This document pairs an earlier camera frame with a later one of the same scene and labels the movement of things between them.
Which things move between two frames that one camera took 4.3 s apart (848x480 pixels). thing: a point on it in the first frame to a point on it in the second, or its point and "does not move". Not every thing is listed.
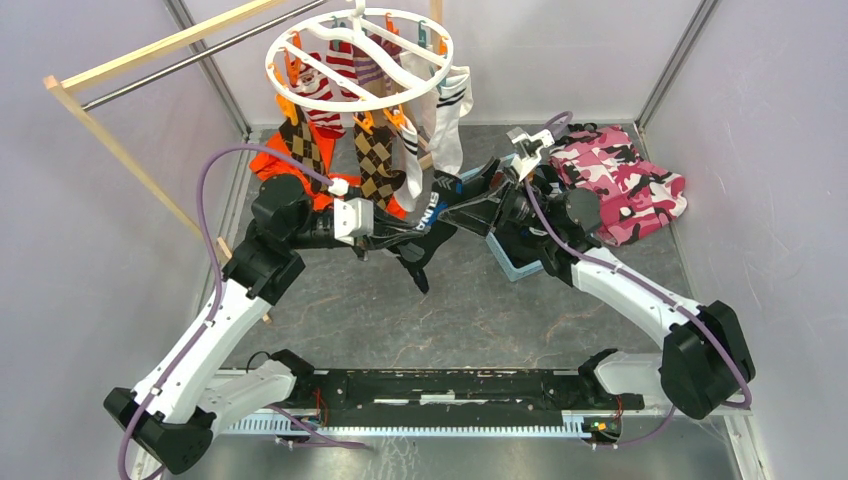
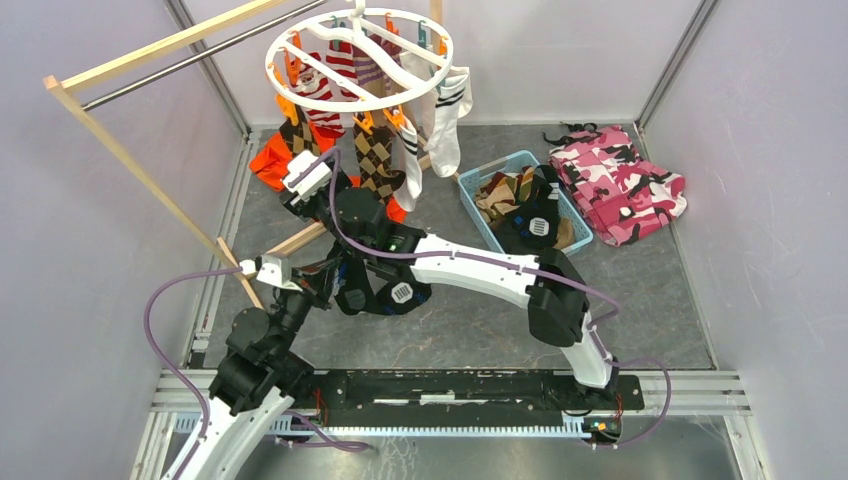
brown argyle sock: x=303 y=147 does not move
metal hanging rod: x=197 y=57 does not move
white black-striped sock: x=406 y=159 does not move
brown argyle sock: x=374 y=153 does not move
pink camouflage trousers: x=636 y=199 does not move
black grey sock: x=438 y=189 to x=355 y=293
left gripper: x=390 y=236 to x=324 y=278
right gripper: x=482 y=215 to x=303 y=205
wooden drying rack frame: x=59 y=83 does not move
